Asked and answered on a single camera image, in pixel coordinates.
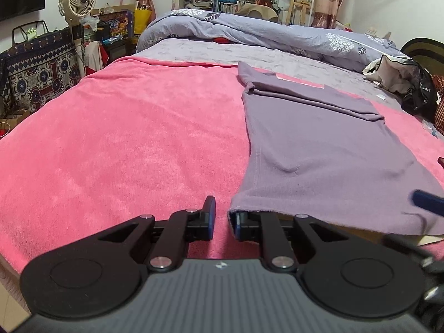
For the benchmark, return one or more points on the red and white cloth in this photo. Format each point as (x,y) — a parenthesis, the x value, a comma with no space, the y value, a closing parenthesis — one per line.
(95,57)

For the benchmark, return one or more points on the small white paper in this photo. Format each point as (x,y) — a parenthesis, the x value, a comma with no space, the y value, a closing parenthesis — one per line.
(381,97)

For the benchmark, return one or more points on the clear plastic package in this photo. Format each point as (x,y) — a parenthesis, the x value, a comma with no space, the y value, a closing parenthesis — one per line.
(430,128)

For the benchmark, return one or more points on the blue-grey floral duvet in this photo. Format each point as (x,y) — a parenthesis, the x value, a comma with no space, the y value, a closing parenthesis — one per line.
(260,31)

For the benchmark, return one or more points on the yellow bag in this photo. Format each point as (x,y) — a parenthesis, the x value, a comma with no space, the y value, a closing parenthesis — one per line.
(142,19)

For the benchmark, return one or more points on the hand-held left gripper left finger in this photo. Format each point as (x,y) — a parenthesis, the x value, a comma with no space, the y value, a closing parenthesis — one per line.
(210,220)

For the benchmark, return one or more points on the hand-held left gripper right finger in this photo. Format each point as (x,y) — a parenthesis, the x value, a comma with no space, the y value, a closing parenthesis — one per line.
(236,228)

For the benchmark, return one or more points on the pink patterned curtain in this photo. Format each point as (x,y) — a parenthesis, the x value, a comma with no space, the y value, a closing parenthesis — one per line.
(329,0)

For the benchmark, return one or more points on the pink blanket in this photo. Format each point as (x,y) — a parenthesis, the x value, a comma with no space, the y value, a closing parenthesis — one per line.
(138,128)

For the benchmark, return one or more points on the purple shirt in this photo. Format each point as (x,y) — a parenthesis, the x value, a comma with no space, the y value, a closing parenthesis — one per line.
(312,145)

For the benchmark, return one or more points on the striped round cushion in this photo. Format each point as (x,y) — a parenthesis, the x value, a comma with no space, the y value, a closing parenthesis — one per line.
(430,50)

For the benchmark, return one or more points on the grey butterfly-print bed sheet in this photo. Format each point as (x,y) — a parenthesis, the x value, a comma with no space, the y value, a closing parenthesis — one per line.
(208,52)

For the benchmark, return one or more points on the beige standing fan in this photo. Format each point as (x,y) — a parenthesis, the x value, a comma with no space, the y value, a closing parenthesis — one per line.
(77,0)

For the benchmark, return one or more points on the white plastic bag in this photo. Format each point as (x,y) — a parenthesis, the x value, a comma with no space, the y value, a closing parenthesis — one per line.
(91,22)

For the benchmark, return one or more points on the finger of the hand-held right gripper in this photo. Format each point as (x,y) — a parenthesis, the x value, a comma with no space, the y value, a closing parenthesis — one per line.
(425,199)
(406,244)

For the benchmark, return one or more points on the wooden easel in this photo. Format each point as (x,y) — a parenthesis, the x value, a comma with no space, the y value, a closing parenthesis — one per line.
(299,8)

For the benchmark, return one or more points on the colourful printed box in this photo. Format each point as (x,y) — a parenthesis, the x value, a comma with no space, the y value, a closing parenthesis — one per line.
(116,24)

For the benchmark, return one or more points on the patterned cloth cover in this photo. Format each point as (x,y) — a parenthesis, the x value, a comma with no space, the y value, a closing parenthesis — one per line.
(38,73)

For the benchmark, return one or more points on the black and white bag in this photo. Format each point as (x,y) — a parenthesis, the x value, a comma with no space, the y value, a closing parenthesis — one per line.
(388,74)

